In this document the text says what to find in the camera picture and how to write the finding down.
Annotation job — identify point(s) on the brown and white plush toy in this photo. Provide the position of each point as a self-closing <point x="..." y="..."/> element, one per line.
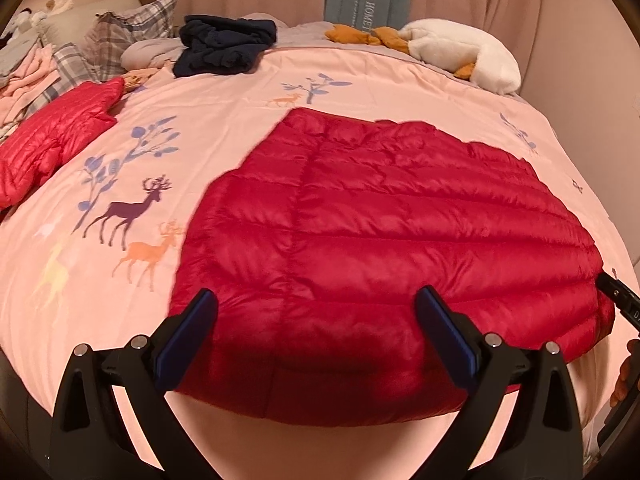
<point x="56" y="6"/>

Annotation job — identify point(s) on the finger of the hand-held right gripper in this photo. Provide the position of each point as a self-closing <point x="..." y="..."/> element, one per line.
<point x="609" y="287"/>

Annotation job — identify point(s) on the pink deer-print duvet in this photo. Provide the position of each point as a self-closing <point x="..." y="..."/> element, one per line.
<point x="210" y="110"/>

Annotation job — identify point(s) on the plaid pillow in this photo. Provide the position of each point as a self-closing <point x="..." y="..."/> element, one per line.
<point x="125" y="35"/>
<point x="65" y="72"/>

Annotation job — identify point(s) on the peach printed cloth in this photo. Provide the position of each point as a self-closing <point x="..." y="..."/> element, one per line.
<point x="140" y="80"/>

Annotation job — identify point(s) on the bright red down jacket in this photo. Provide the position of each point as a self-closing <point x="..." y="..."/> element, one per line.
<point x="50" y="135"/>

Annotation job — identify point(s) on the person's right hand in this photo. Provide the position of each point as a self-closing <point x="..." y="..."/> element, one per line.
<point x="626" y="375"/>

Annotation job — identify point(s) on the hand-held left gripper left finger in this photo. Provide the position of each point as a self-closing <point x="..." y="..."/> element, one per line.
<point x="185" y="342"/>

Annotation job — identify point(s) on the white goose plush toy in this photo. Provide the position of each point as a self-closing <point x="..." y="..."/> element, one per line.
<point x="480" y="55"/>

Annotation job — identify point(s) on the navy blue garment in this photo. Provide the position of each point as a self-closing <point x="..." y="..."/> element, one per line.
<point x="225" y="45"/>

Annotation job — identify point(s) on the black and white plush toy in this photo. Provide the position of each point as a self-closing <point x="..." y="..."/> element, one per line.
<point x="22" y="19"/>

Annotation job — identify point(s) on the dark red down jacket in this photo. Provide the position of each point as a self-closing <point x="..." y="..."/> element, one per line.
<point x="380" y="240"/>

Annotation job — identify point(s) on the grey folded garment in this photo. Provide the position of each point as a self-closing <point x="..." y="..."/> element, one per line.
<point x="17" y="50"/>

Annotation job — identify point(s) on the grey cloth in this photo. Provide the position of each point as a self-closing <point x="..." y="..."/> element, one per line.
<point x="150" y="52"/>

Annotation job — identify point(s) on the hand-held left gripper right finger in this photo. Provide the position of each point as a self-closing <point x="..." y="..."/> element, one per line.
<point x="447" y="342"/>

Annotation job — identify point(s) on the beige pillow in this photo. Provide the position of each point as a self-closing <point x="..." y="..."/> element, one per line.
<point x="85" y="20"/>

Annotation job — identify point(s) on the pile of pink clothes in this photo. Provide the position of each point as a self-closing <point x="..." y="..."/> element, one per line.
<point x="27" y="90"/>

